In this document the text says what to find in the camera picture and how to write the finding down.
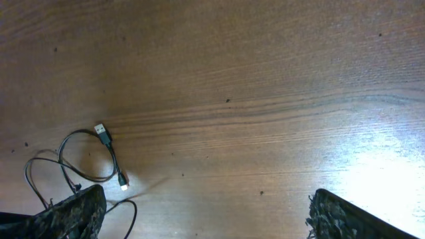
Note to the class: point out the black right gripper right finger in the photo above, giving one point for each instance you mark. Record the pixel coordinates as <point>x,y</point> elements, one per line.
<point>331,217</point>

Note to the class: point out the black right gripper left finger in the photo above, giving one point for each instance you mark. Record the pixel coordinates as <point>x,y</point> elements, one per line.
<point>78,216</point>

